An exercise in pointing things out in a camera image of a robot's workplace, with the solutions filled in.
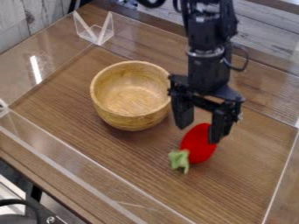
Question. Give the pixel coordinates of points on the light wooden bowl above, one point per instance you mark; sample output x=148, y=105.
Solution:
x=128, y=93

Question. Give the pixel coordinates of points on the clear acrylic tray enclosure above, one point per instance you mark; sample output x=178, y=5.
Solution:
x=108, y=173

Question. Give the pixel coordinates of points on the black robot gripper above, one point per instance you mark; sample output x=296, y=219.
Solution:
x=207, y=79

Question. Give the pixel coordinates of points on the red felt strawberry toy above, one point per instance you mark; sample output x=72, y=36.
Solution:
x=194, y=148

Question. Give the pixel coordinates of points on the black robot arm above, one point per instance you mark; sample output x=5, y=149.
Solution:
x=211, y=25

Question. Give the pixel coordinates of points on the black table leg bracket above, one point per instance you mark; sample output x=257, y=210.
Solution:
x=42, y=214

